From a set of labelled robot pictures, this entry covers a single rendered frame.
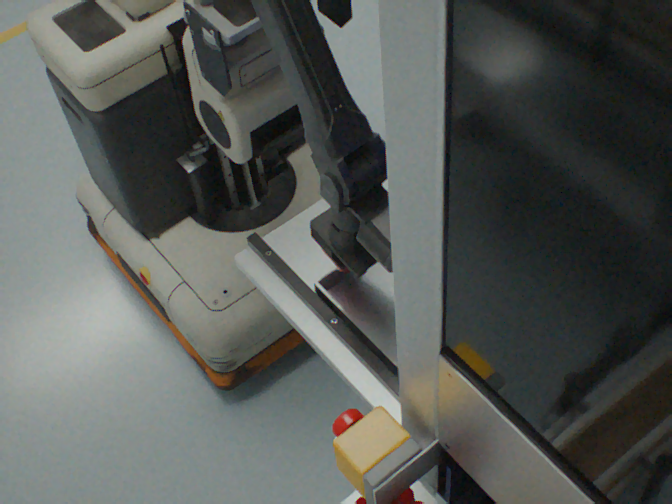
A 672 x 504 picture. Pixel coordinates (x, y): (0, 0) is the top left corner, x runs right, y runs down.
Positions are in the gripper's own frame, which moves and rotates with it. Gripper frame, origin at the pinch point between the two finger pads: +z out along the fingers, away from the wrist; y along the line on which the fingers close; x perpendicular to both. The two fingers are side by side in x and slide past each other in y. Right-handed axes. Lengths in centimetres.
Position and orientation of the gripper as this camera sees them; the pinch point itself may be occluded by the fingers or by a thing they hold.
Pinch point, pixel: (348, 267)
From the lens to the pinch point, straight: 131.8
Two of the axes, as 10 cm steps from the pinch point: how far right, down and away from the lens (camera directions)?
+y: 6.2, 6.9, -3.7
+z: -0.2, 4.9, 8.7
